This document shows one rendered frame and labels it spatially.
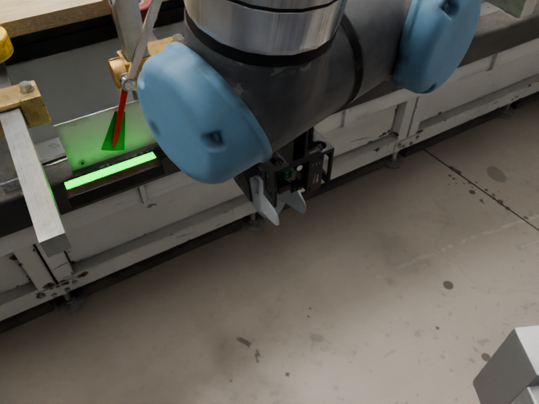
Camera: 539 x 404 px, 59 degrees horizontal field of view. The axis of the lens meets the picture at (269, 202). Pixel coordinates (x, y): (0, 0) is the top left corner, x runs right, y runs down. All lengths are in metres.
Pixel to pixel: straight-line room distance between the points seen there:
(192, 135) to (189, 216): 1.26
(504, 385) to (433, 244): 1.34
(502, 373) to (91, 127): 0.70
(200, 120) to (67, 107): 0.89
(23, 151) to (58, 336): 0.91
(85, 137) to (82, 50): 0.24
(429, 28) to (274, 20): 0.13
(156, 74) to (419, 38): 0.16
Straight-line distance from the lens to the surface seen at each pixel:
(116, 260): 1.46
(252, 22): 0.21
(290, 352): 1.41
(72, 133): 0.86
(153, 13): 0.74
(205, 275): 1.56
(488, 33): 1.36
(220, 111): 0.22
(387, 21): 0.31
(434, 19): 0.31
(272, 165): 0.46
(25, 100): 0.82
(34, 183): 0.68
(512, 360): 0.37
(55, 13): 0.96
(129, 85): 0.82
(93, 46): 1.05
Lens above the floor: 1.28
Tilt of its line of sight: 47 degrees down
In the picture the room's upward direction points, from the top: straight up
